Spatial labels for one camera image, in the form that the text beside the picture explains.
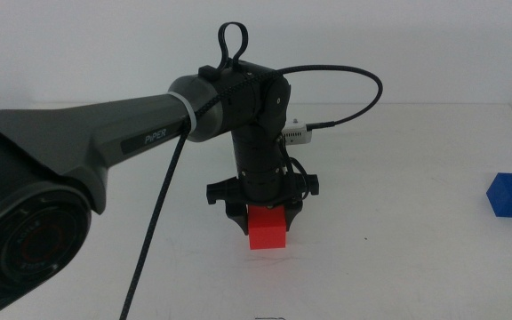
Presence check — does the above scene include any red cube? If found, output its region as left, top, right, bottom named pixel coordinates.
left=246, top=204, right=287, bottom=251

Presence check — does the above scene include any thin black left gripper cable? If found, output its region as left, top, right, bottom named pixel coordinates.
left=276, top=132, right=311, bottom=201

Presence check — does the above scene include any white left arm cable strap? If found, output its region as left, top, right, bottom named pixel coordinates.
left=166, top=91, right=197, bottom=143

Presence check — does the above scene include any thin black left cable loop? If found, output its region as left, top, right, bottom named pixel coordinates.
left=217, top=20, right=249, bottom=72

